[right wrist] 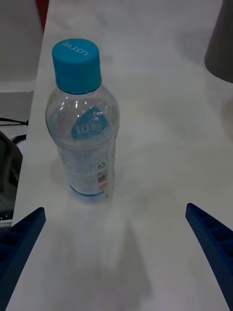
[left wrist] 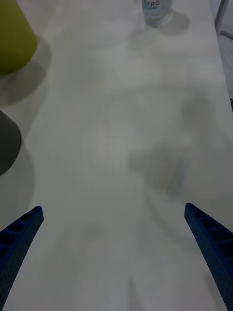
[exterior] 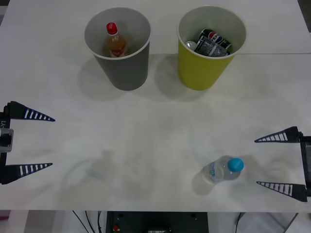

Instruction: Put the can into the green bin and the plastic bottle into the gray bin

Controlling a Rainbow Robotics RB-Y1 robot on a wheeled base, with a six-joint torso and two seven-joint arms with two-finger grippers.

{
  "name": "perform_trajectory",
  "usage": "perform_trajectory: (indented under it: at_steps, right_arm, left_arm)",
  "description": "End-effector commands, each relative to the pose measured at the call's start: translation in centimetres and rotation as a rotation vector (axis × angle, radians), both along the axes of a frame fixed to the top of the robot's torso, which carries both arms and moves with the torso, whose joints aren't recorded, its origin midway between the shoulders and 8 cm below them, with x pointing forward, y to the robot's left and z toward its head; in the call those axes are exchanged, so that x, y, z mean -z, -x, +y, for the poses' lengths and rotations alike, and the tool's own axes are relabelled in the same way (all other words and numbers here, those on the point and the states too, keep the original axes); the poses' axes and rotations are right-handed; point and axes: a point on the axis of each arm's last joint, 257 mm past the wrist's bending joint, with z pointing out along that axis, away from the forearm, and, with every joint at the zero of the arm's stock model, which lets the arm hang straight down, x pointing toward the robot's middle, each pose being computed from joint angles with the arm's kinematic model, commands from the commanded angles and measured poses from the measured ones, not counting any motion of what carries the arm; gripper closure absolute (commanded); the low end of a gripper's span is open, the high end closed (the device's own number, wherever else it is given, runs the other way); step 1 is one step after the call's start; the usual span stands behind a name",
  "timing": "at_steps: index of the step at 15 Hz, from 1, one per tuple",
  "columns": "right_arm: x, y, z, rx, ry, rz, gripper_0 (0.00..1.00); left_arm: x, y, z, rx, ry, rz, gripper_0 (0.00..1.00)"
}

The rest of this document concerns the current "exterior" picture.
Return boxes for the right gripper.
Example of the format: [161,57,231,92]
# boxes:
[254,126,311,202]

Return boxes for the black robot torso base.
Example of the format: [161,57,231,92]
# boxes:
[106,211,209,233]

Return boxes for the grey plastic bin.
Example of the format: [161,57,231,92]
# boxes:
[84,7,152,91]

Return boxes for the orange drink bottle red cap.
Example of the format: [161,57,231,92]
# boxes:
[104,22,127,58]

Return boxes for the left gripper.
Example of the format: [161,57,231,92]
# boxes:
[0,100,56,185]

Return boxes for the black silver speckled can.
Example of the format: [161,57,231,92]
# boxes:
[186,35,231,57]

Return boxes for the clear plastic bottle blue cap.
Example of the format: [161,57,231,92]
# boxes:
[201,155,244,184]

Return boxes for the black can red blue print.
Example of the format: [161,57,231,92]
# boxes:
[200,28,233,52]

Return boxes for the yellow-green plastic bin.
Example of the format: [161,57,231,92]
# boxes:
[176,5,247,91]

